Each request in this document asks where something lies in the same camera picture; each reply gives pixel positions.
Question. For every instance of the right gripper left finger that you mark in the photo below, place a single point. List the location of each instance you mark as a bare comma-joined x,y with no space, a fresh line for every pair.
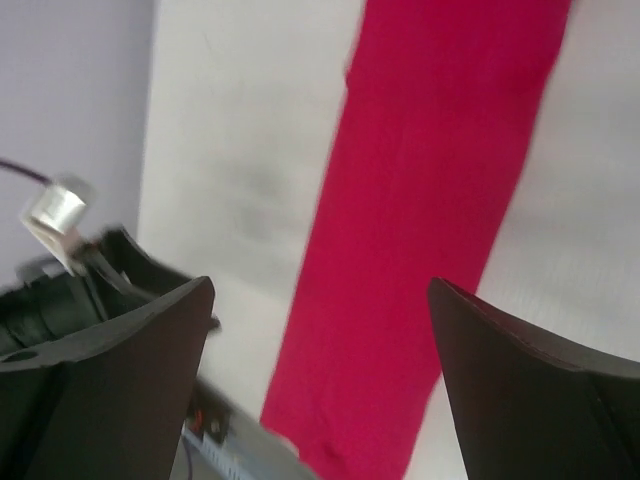
107,402

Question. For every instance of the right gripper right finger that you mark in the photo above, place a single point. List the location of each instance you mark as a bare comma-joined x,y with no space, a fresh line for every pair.
528,403

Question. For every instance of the crimson pink t shirt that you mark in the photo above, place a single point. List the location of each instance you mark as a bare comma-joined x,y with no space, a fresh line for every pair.
441,101

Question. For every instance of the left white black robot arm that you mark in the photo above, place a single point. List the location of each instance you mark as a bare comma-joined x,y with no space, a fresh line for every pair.
79,283

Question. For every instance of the white slotted cable duct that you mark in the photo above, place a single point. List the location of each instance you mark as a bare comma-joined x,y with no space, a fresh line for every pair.
226,465

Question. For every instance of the aluminium mounting rail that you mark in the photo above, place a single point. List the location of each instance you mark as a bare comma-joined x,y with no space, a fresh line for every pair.
212,413

